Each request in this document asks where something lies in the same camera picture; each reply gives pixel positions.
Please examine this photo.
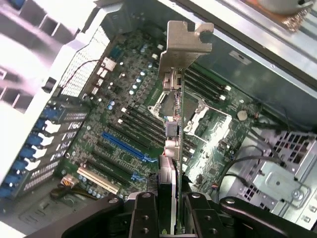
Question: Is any silver CPU socket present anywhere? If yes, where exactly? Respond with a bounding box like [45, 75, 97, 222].
[147, 91, 233, 144]

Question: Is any black expansion slot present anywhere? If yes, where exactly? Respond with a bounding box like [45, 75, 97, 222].
[84, 157, 136, 185]

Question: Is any yellow black power wire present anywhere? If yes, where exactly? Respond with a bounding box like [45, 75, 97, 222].
[50, 173, 100, 202]

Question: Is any silver finned chipset heatsink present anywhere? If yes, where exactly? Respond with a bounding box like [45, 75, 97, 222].
[100, 57, 117, 72]

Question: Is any blue expansion slot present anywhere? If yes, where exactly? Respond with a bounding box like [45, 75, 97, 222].
[101, 131, 159, 164]

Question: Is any open grey PC case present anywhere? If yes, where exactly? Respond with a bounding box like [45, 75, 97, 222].
[0, 0, 317, 238]

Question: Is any silver disk bay cage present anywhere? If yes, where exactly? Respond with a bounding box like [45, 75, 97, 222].
[237, 128, 317, 231]

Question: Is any black RAM slot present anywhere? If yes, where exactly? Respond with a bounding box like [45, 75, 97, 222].
[184, 73, 227, 102]
[117, 118, 159, 150]
[122, 106, 165, 140]
[185, 64, 233, 92]

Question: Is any green motherboard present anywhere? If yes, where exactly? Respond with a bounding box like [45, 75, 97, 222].
[47, 22, 263, 201]

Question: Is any white expansion slot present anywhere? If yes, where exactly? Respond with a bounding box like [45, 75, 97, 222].
[76, 165, 120, 195]

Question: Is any round grey copper-rimmed object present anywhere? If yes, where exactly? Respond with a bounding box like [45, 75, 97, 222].
[255, 0, 316, 32]

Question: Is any black case latch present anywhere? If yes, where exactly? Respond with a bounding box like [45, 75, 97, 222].
[41, 76, 57, 92]

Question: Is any blue card retention clip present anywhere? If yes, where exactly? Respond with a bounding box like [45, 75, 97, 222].
[8, 160, 28, 172]
[33, 119, 52, 132]
[24, 135, 44, 147]
[42, 108, 64, 121]
[17, 147, 35, 159]

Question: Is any thin black red wire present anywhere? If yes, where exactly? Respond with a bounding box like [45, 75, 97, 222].
[58, 59, 105, 90]

